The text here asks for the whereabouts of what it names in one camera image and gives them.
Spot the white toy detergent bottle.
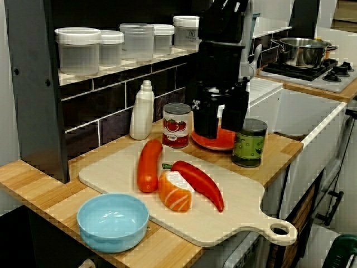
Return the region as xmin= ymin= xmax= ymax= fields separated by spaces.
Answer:
xmin=129 ymin=79 xmax=155 ymax=141

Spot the grey toy dishwasher panel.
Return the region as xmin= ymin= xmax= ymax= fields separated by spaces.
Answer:
xmin=220 ymin=231 xmax=264 ymax=268

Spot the grey stove top panel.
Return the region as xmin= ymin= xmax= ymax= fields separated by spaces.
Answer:
xmin=258 ymin=60 xmax=357 ymax=94

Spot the red toy chili pepper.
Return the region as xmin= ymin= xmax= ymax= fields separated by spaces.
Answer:
xmin=162 ymin=160 xmax=225 ymax=213

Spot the dark grey shelf unit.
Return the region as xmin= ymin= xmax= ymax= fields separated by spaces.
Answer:
xmin=5 ymin=0 xmax=214 ymax=184

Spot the white toy sink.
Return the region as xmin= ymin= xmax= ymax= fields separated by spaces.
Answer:
xmin=247 ymin=77 xmax=348 ymax=157

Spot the clear lidless plastic jar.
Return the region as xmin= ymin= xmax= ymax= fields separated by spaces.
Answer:
xmin=119 ymin=22 xmax=155 ymax=63

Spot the large white-lid plastic jar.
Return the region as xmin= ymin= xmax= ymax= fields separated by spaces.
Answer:
xmin=54 ymin=27 xmax=102 ymax=76
xmin=172 ymin=15 xmax=202 ymax=47

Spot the dark green clamp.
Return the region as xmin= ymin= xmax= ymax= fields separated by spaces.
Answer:
xmin=329 ymin=233 xmax=357 ymax=268

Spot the toy tomato can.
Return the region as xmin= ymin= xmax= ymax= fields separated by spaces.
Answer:
xmin=162 ymin=102 xmax=192 ymax=149

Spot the blue plastic bin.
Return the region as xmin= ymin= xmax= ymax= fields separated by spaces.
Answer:
xmin=250 ymin=12 xmax=262 ymax=37

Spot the grey toy faucet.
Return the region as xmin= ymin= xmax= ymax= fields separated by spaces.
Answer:
xmin=239 ymin=8 xmax=264 ymax=84

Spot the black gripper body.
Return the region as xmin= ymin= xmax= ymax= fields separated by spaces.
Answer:
xmin=196 ymin=40 xmax=247 ymax=95

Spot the black oven door handle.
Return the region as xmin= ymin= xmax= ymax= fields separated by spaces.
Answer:
xmin=316 ymin=191 xmax=345 ymax=226

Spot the red plate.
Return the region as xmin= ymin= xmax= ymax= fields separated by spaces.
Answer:
xmin=191 ymin=127 xmax=237 ymax=152

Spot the light blue bowl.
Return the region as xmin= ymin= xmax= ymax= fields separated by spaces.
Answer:
xmin=76 ymin=192 xmax=150 ymax=254

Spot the steel pot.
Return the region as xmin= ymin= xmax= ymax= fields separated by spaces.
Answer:
xmin=270 ymin=37 xmax=339 ymax=69

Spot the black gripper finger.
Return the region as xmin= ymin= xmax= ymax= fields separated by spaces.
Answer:
xmin=220 ymin=83 xmax=250 ymax=132
xmin=192 ymin=92 xmax=221 ymax=140

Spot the green toy pea can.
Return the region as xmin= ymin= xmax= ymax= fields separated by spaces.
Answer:
xmin=231 ymin=118 xmax=268 ymax=168

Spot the black stove grate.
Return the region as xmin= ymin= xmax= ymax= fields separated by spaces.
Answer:
xmin=262 ymin=59 xmax=339 ymax=82

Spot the small white-lid plastic jar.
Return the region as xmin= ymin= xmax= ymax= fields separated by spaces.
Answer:
xmin=99 ymin=30 xmax=125 ymax=68
xmin=152 ymin=23 xmax=176 ymax=55

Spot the pale wooden cutting board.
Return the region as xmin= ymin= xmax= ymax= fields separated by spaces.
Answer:
xmin=78 ymin=139 xmax=298 ymax=247

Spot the grey stove knob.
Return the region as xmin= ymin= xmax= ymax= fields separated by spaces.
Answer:
xmin=336 ymin=61 xmax=354 ymax=78
xmin=322 ymin=70 xmax=342 ymax=83

